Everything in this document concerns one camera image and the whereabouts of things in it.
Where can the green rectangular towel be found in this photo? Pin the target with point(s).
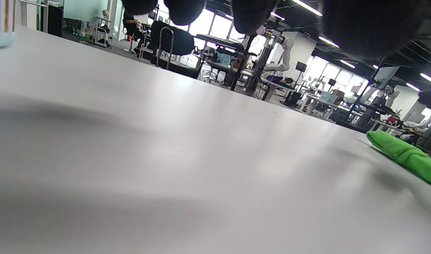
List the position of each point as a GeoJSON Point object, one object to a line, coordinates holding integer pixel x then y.
{"type": "Point", "coordinates": [409, 155]}

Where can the person's left hand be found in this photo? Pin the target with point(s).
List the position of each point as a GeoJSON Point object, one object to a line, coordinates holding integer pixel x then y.
{"type": "Point", "coordinates": [374, 28]}

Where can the black office chair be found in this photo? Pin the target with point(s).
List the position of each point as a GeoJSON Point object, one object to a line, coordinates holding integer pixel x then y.
{"type": "Point", "coordinates": [176, 42]}

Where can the black desk top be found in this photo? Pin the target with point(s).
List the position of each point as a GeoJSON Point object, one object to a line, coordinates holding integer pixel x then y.
{"type": "Point", "coordinates": [219, 41]}

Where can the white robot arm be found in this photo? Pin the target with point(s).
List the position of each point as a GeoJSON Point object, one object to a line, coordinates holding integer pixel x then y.
{"type": "Point", "coordinates": [284, 56]}

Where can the long ceiling light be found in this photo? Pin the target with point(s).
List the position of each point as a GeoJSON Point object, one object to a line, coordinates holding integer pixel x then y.
{"type": "Point", "coordinates": [347, 64]}
{"type": "Point", "coordinates": [328, 41]}
{"type": "Point", "coordinates": [307, 7]}

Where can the black desk column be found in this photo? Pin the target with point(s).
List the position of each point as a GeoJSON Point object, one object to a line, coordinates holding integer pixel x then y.
{"type": "Point", "coordinates": [252, 70]}

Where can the light blue plastic basket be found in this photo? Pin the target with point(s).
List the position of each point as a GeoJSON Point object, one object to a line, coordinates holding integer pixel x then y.
{"type": "Point", "coordinates": [2, 38]}

